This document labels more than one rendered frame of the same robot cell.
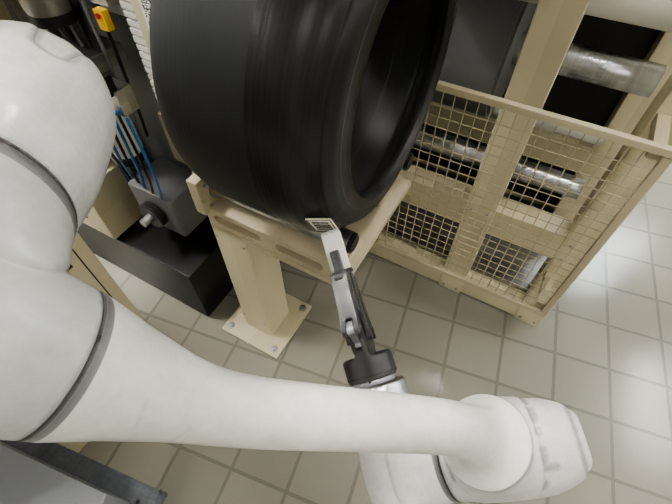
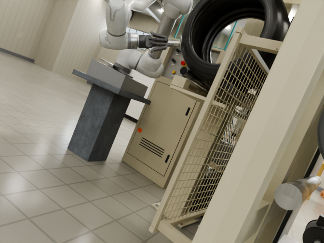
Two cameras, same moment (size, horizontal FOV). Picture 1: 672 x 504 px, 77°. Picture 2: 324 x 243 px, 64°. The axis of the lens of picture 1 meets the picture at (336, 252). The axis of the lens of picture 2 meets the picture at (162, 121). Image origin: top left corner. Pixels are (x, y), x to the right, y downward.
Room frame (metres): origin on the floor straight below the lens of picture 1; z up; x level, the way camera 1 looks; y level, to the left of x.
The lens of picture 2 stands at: (0.65, -1.51, 0.71)
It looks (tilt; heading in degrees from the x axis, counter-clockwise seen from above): 5 degrees down; 95
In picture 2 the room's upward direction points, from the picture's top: 23 degrees clockwise
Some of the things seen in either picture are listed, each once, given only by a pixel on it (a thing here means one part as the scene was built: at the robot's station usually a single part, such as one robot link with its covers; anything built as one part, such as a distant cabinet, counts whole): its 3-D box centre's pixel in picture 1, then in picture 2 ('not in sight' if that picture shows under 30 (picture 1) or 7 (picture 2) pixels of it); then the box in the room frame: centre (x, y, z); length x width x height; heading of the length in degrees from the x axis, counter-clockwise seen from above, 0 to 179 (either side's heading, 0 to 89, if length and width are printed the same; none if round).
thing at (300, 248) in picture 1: (283, 231); (192, 89); (0.61, 0.12, 0.84); 0.36 x 0.09 x 0.06; 61
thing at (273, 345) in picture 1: (267, 316); (175, 212); (0.84, 0.28, 0.01); 0.27 x 0.27 x 0.02; 61
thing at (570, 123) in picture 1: (439, 195); (237, 144); (0.91, -0.31, 0.65); 0.90 x 0.02 x 0.70; 61
